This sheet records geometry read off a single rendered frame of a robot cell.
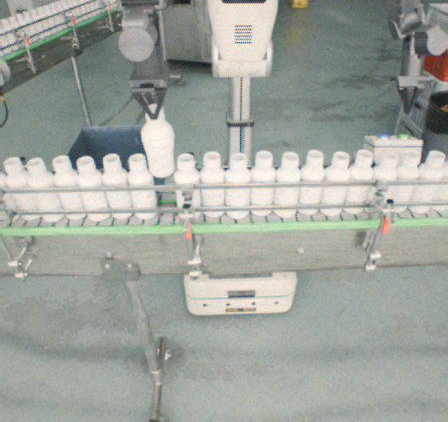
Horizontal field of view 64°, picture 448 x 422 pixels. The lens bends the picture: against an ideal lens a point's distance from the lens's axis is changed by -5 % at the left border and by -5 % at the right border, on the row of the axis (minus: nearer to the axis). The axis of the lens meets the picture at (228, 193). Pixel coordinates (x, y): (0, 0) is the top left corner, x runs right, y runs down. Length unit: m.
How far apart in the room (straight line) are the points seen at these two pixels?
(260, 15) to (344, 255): 0.79
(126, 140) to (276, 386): 1.21
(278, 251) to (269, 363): 0.92
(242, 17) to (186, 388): 1.48
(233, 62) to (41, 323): 1.55
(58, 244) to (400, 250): 0.90
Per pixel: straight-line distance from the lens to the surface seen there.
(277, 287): 1.76
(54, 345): 2.03
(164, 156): 0.83
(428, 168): 1.00
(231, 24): 1.32
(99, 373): 1.89
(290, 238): 0.96
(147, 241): 0.96
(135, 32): 0.65
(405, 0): 1.06
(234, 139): 1.53
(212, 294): 1.76
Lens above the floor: 1.63
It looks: 38 degrees down
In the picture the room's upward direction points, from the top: straight up
